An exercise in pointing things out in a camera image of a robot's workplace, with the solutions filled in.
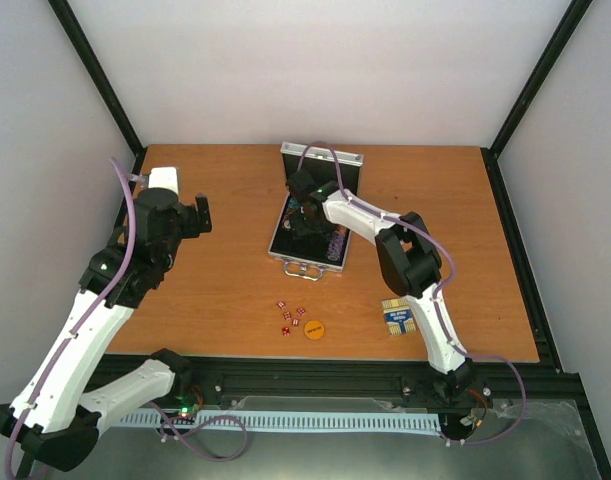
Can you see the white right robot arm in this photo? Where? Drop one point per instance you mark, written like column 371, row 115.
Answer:
column 410, row 263

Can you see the purple poker chip stack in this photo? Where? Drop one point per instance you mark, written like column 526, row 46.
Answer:
column 336, row 246

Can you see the aluminium poker case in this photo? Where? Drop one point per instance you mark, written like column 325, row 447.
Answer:
column 304, row 241

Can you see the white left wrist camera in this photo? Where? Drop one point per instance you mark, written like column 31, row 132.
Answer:
column 159, row 177

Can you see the brown poker chip stack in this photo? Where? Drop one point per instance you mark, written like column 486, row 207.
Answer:
column 286, row 223

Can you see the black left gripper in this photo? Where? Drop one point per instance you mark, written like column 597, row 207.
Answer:
column 195, row 226

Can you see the blue playing card box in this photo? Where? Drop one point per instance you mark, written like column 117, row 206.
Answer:
column 398, row 316

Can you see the light blue cable duct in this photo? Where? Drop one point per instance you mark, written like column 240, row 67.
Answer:
column 293, row 422

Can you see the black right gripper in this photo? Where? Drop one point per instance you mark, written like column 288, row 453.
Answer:
column 299, row 229

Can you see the orange dealer button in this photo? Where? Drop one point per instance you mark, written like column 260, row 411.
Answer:
column 314, row 330

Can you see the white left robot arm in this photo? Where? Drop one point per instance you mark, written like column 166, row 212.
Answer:
column 55, row 419

